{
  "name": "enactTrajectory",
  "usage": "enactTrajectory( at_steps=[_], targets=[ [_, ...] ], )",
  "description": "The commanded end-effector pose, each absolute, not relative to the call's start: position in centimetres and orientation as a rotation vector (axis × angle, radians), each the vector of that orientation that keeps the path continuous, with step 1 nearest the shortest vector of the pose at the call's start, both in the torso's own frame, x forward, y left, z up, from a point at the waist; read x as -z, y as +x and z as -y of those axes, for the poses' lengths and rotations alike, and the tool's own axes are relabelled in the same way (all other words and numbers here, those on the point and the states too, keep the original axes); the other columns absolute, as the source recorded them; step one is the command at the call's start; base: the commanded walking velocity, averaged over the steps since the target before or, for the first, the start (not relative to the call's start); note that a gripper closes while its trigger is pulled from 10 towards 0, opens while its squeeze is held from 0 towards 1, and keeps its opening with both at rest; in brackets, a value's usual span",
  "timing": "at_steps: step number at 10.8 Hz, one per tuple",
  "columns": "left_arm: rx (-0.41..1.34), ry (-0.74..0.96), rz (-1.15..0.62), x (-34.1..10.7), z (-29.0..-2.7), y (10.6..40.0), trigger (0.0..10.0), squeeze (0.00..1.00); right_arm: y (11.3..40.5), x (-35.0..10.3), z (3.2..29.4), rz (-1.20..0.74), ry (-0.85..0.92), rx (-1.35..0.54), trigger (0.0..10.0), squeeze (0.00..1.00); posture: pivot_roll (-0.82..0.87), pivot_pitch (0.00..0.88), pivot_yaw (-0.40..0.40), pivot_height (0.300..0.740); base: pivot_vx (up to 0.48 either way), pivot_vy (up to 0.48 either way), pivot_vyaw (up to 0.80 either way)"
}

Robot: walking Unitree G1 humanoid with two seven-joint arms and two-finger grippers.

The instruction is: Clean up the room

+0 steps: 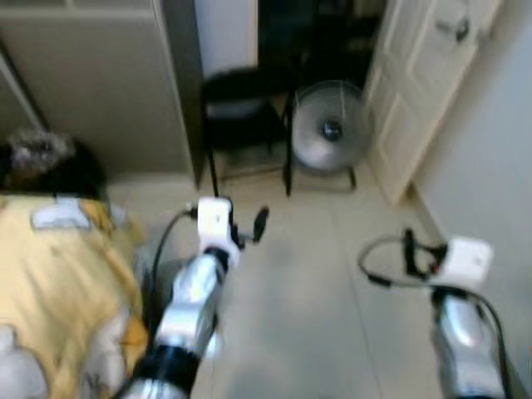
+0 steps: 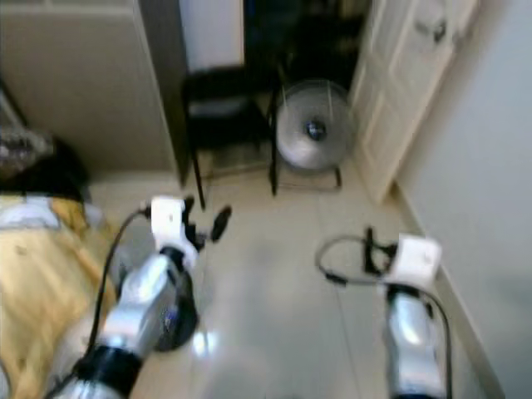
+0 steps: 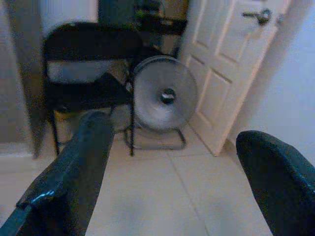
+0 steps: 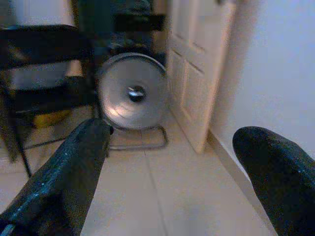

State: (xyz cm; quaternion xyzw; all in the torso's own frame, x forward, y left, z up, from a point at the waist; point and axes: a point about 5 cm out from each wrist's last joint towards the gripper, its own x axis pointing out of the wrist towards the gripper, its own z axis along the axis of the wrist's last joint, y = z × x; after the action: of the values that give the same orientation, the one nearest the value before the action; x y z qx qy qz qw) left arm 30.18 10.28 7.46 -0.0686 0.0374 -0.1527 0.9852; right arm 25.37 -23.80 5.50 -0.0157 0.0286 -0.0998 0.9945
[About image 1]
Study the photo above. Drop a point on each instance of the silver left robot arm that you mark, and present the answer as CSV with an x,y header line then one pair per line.
x,y
191,299

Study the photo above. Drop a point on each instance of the black folding chair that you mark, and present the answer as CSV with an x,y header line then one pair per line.
x,y
241,125

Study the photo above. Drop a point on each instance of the grey floor fan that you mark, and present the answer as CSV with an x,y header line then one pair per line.
x,y
332,129

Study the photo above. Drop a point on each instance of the black rubbish bag full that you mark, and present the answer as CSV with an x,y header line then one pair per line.
x,y
75,174

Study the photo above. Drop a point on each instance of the cream panelled door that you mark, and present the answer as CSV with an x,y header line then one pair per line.
x,y
416,75

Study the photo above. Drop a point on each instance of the yellow cartoon print quilt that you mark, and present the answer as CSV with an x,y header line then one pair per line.
x,y
58,274

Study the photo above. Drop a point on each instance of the beige sliding door wardrobe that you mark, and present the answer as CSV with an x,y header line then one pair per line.
x,y
100,83

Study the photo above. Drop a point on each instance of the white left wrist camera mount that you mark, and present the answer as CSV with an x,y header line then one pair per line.
x,y
214,220

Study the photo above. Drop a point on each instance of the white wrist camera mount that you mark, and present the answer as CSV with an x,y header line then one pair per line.
x,y
465,262
214,220

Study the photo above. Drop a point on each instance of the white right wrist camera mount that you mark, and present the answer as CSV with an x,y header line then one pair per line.
x,y
465,262

